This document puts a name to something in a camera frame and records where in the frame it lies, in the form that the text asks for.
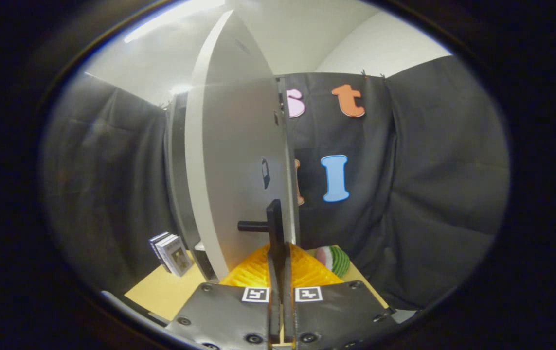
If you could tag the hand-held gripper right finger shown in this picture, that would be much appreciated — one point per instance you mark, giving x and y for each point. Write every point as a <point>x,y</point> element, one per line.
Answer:
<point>287,277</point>

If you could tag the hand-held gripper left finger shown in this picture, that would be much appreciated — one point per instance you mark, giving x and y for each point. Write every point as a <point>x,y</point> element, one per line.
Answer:
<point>273,272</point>

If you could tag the white shoe cabinet door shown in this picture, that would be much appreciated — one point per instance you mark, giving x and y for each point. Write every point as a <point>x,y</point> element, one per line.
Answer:
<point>239,146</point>

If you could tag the green striped watermelon toy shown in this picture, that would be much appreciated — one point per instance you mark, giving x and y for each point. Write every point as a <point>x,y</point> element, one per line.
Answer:
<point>338,260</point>

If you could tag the black backdrop cloth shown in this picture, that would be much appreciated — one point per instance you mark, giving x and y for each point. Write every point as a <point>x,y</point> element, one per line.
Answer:
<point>428,170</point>

